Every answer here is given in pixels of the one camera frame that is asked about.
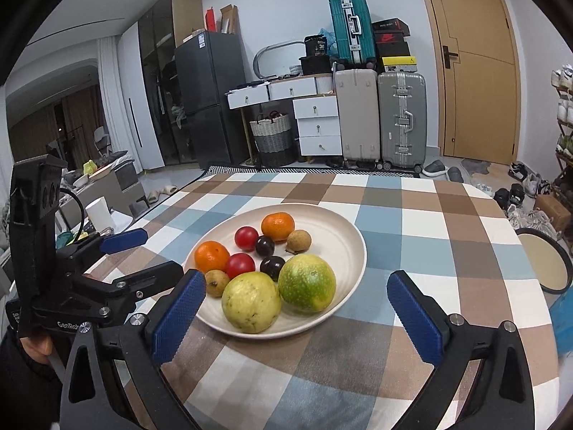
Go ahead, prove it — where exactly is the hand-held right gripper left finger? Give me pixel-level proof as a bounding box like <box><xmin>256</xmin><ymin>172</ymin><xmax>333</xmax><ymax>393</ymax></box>
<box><xmin>59</xmin><ymin>269</ymin><xmax>207</xmax><ymax>430</ymax></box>

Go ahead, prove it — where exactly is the open cardboard box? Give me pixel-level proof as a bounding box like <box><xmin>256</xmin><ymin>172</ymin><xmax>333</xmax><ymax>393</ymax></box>
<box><xmin>219</xmin><ymin>4</ymin><xmax>239</xmax><ymax>35</ymax></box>

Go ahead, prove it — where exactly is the wooden shoe rack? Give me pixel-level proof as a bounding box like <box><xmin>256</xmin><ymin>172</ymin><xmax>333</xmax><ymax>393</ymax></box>
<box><xmin>553</xmin><ymin>67</ymin><xmax>573</xmax><ymax>216</ymax></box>

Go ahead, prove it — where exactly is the white drawer desk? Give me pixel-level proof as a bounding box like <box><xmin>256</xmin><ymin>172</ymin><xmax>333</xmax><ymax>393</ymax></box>
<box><xmin>226</xmin><ymin>76</ymin><xmax>343</xmax><ymax>157</ymax></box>

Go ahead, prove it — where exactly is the yellow-green guava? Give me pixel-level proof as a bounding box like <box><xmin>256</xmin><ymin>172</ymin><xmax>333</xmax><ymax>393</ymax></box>
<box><xmin>221</xmin><ymin>272</ymin><xmax>283</xmax><ymax>334</ymax></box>

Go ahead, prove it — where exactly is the green round citrus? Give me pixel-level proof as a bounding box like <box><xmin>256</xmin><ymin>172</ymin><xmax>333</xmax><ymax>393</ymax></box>
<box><xmin>278</xmin><ymin>254</ymin><xmax>337</xmax><ymax>313</ymax></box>

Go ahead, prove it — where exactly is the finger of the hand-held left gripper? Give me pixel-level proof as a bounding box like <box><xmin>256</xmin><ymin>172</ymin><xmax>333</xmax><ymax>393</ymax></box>
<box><xmin>85</xmin><ymin>261</ymin><xmax>185</xmax><ymax>314</ymax></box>
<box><xmin>67</xmin><ymin>228</ymin><xmax>149</xmax><ymax>257</ymax></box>

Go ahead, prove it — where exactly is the yellow and black box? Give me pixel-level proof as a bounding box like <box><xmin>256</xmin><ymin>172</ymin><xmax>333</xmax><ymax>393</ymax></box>
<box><xmin>380</xmin><ymin>56</ymin><xmax>418</xmax><ymax>73</ymax></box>

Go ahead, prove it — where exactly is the blue plastic bag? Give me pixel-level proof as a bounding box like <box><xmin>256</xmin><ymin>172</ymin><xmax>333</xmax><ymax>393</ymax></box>
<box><xmin>318</xmin><ymin>28</ymin><xmax>337</xmax><ymax>54</ymax></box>

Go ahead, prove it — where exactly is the black refrigerator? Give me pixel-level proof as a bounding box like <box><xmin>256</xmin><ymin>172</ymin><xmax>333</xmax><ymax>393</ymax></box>
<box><xmin>174</xmin><ymin>31</ymin><xmax>251</xmax><ymax>168</ymax></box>

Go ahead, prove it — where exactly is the grey floor mat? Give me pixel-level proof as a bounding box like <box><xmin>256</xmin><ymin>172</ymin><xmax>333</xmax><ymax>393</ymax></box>
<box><xmin>461</xmin><ymin>158</ymin><xmax>492</xmax><ymax>175</ymax></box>

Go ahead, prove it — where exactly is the teal suitcase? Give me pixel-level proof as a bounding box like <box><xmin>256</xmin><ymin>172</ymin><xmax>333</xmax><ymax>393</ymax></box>
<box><xmin>328</xmin><ymin>0</ymin><xmax>376</xmax><ymax>71</ymax></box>

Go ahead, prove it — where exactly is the black bag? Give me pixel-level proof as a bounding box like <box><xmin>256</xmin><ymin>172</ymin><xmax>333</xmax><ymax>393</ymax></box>
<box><xmin>299</xmin><ymin>35</ymin><xmax>334</xmax><ymax>76</ymax></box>

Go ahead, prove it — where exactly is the brown longan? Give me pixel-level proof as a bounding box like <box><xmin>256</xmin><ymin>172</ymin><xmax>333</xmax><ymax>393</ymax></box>
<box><xmin>286</xmin><ymin>229</ymin><xmax>312</xmax><ymax>254</ymax></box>
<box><xmin>205</xmin><ymin>269</ymin><xmax>231</xmax><ymax>298</ymax></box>

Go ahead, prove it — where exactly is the tall glass door wardrobe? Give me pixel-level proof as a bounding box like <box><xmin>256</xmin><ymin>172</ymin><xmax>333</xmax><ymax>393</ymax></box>
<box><xmin>117</xmin><ymin>0</ymin><xmax>204</xmax><ymax>172</ymax></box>

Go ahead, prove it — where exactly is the beige suitcase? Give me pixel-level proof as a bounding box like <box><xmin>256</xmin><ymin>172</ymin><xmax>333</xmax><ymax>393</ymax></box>
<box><xmin>334</xmin><ymin>68</ymin><xmax>382</xmax><ymax>170</ymax></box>

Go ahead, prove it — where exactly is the white paper roll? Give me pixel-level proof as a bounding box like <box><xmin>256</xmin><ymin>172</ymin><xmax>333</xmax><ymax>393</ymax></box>
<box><xmin>85</xmin><ymin>198</ymin><xmax>112</xmax><ymax>236</ymax></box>

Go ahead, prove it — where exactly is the person's left forearm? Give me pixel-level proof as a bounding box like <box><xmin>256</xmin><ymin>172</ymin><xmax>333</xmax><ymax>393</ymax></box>
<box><xmin>0</xmin><ymin>327</ymin><xmax>63</xmax><ymax>430</ymax></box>

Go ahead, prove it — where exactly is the group of assorted shoes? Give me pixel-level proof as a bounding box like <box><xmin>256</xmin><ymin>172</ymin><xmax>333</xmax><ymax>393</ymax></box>
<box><xmin>470</xmin><ymin>66</ymin><xmax>573</xmax><ymax>243</ymax></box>

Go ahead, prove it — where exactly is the grey arched tube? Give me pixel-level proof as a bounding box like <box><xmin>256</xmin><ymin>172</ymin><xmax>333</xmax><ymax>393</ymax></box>
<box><xmin>253</xmin><ymin>41</ymin><xmax>305</xmax><ymax>80</ymax></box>

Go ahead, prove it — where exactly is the cream round plate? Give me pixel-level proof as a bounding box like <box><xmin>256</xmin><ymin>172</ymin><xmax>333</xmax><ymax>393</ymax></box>
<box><xmin>183</xmin><ymin>206</ymin><xmax>368</xmax><ymax>336</ymax></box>

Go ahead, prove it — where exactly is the red and black shoe box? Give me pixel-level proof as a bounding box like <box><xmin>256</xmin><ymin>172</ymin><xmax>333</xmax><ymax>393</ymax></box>
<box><xmin>374</xmin><ymin>33</ymin><xmax>409</xmax><ymax>59</ymax></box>

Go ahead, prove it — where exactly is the brown cardboard box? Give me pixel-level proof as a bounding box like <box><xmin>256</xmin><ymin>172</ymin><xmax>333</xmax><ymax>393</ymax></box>
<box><xmin>533</xmin><ymin>194</ymin><xmax>571</xmax><ymax>231</ymax></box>

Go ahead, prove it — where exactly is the brown curtain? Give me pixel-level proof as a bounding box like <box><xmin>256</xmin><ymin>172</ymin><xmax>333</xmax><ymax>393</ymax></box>
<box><xmin>9</xmin><ymin>85</ymin><xmax>106</xmax><ymax>162</ymax></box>

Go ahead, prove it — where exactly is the woven laundry basket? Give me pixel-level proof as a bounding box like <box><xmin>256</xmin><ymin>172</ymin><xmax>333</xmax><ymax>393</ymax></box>
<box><xmin>249</xmin><ymin>111</ymin><xmax>296</xmax><ymax>167</ymax></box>

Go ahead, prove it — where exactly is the silver suitcase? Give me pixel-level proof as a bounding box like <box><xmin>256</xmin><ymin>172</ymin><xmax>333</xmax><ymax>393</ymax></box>
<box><xmin>377</xmin><ymin>72</ymin><xmax>427</xmax><ymax>173</ymax></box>

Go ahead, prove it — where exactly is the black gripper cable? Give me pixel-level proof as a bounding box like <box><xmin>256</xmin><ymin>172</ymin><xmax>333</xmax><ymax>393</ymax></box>
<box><xmin>56</xmin><ymin>188</ymin><xmax>88</xmax><ymax>243</ymax></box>

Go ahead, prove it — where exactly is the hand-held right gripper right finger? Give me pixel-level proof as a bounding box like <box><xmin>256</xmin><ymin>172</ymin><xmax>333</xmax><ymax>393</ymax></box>
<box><xmin>386</xmin><ymin>270</ymin><xmax>535</xmax><ymax>430</ymax></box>

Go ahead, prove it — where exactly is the grey low cabinet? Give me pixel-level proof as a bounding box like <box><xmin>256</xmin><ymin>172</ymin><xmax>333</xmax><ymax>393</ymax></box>
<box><xmin>60</xmin><ymin>157</ymin><xmax>146</xmax><ymax>229</ymax></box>

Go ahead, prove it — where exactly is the round black-rimmed stool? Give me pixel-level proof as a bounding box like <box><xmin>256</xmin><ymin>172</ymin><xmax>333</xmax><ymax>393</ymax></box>
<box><xmin>514</xmin><ymin>228</ymin><xmax>573</xmax><ymax>295</ymax></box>

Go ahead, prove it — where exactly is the wooden door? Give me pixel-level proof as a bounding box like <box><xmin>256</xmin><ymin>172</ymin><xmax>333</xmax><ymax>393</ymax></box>
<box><xmin>414</xmin><ymin>0</ymin><xmax>522</xmax><ymax>165</ymax></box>

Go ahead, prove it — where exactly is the person's left hand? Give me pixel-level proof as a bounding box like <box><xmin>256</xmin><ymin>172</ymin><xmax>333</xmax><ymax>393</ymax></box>
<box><xmin>19</xmin><ymin>332</ymin><xmax>57</xmax><ymax>366</ymax></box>

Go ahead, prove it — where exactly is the orange tangerine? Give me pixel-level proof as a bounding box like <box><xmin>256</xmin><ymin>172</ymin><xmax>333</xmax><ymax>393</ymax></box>
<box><xmin>261</xmin><ymin>212</ymin><xmax>296</xmax><ymax>243</ymax></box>
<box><xmin>194</xmin><ymin>241</ymin><xmax>231</xmax><ymax>275</ymax></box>

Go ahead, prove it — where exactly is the white curtain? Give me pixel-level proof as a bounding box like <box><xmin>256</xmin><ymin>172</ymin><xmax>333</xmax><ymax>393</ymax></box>
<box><xmin>96</xmin><ymin>36</ymin><xmax>135</xmax><ymax>162</ymax></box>

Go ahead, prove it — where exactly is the red cherry tomato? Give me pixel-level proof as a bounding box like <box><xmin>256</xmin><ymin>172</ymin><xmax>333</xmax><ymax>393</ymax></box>
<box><xmin>225</xmin><ymin>253</ymin><xmax>256</xmax><ymax>280</ymax></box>
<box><xmin>235</xmin><ymin>226</ymin><xmax>260</xmax><ymax>252</ymax></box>

